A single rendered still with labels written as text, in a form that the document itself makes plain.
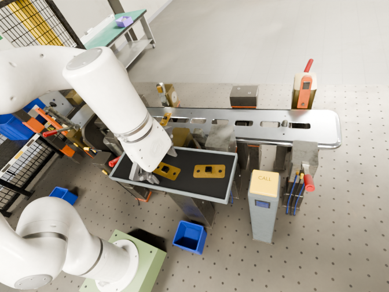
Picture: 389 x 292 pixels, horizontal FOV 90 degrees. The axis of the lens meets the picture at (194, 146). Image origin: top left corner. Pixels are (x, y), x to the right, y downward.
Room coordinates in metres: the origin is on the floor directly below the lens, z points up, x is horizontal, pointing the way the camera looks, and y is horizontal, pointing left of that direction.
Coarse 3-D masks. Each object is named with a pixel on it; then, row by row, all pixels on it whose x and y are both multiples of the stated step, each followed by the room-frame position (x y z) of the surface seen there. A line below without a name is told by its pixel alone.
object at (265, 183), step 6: (252, 174) 0.22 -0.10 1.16; (258, 174) 0.22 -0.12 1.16; (264, 174) 0.21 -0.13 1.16; (270, 174) 0.20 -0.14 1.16; (276, 174) 0.20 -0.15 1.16; (252, 180) 0.21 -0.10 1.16; (258, 180) 0.20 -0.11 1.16; (264, 180) 0.20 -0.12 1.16; (270, 180) 0.19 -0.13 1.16; (276, 180) 0.18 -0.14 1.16; (252, 186) 0.19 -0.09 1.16; (258, 186) 0.19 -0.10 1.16; (264, 186) 0.18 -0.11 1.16; (270, 186) 0.18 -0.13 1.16; (276, 186) 0.17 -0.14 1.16; (252, 192) 0.18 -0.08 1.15; (258, 192) 0.18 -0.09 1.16; (264, 192) 0.17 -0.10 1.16; (270, 192) 0.16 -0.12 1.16; (276, 192) 0.16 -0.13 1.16
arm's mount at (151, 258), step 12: (132, 240) 0.35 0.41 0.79; (144, 252) 0.28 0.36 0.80; (156, 252) 0.26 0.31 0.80; (144, 264) 0.23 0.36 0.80; (156, 264) 0.23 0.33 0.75; (144, 276) 0.19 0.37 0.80; (156, 276) 0.20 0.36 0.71; (84, 288) 0.24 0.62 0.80; (96, 288) 0.22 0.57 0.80; (132, 288) 0.17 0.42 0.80; (144, 288) 0.17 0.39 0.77
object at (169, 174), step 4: (160, 164) 0.37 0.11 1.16; (164, 164) 0.36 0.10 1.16; (156, 168) 0.36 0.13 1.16; (160, 168) 0.35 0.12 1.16; (164, 168) 0.34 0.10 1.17; (168, 168) 0.34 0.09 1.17; (172, 168) 0.34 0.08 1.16; (176, 168) 0.33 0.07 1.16; (156, 172) 0.35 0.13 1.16; (160, 172) 0.34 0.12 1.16; (164, 172) 0.33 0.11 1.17; (168, 172) 0.33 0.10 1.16; (172, 172) 0.32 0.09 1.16; (176, 172) 0.32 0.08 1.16; (164, 176) 0.32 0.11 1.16; (168, 176) 0.32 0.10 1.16; (172, 176) 0.31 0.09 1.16; (176, 176) 0.31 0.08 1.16
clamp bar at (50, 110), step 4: (52, 104) 0.91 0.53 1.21; (44, 108) 0.90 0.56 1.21; (48, 108) 0.88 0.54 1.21; (52, 108) 0.89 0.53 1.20; (48, 112) 0.88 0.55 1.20; (52, 112) 0.88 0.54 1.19; (56, 112) 0.89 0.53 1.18; (56, 116) 0.89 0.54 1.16; (60, 116) 0.89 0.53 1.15; (64, 116) 0.90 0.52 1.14; (60, 120) 0.90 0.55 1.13; (64, 120) 0.89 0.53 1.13; (68, 120) 0.90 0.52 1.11; (64, 124) 0.91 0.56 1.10; (68, 124) 0.89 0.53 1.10; (72, 124) 0.90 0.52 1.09
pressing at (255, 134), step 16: (80, 112) 1.14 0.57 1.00; (160, 112) 0.82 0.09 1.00; (176, 112) 0.77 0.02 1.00; (192, 112) 0.72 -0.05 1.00; (208, 112) 0.67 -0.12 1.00; (224, 112) 0.63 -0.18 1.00; (240, 112) 0.59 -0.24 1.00; (256, 112) 0.56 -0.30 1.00; (272, 112) 0.52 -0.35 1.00; (288, 112) 0.49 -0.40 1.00; (304, 112) 0.46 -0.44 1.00; (320, 112) 0.43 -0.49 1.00; (192, 128) 0.62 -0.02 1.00; (208, 128) 0.58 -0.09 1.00; (240, 128) 0.51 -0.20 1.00; (256, 128) 0.48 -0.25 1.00; (272, 128) 0.45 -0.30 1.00; (288, 128) 0.42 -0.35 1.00; (320, 128) 0.36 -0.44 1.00; (336, 128) 0.34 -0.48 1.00; (272, 144) 0.39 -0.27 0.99; (288, 144) 0.35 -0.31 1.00; (320, 144) 0.30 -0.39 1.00; (336, 144) 0.28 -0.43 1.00
